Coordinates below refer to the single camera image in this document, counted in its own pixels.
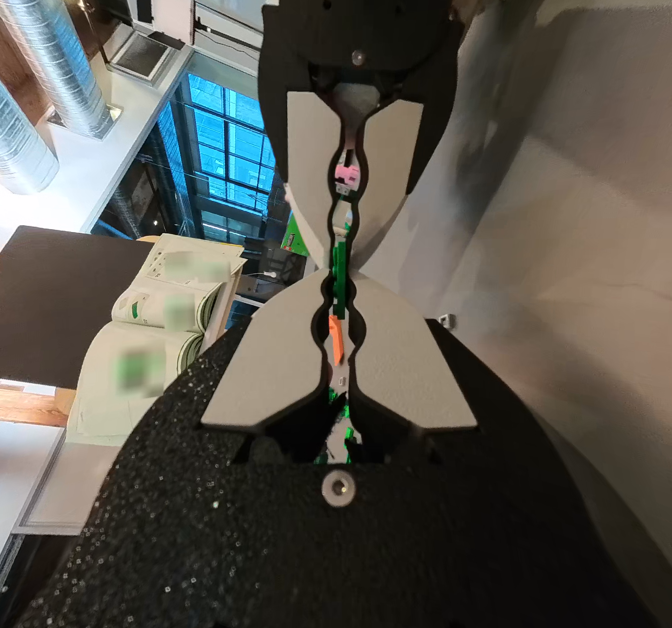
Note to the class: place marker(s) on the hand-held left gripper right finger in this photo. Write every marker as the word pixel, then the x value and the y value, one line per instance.
pixel 409 371

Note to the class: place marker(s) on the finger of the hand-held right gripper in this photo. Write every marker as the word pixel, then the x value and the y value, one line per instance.
pixel 309 166
pixel 393 166

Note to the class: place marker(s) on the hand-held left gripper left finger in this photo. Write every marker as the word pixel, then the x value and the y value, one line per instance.
pixel 267 371

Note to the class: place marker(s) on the pile of lego pieces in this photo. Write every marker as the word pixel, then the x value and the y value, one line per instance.
pixel 338 407

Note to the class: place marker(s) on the green lego base plate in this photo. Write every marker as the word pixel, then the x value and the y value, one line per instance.
pixel 340 271

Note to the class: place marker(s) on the small grey lego tile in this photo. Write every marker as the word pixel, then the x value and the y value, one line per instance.
pixel 447 319

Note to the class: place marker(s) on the green lego box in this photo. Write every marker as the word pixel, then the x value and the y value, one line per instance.
pixel 295 239

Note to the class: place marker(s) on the lego instruction booklet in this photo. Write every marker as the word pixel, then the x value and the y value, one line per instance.
pixel 126 323

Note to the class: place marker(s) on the pink object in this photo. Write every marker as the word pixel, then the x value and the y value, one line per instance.
pixel 346 172

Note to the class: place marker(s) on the orange brick separator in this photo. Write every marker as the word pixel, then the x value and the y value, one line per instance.
pixel 336 337

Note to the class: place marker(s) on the large window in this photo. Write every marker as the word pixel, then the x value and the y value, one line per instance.
pixel 231 145

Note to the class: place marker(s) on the white square light panel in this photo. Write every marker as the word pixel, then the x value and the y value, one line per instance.
pixel 168 14

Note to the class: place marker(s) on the black board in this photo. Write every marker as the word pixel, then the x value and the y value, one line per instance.
pixel 52 297

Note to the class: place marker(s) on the white wall vent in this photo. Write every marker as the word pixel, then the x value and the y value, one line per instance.
pixel 141 56

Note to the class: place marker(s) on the silver air duct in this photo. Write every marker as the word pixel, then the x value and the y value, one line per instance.
pixel 57 50
pixel 21 150

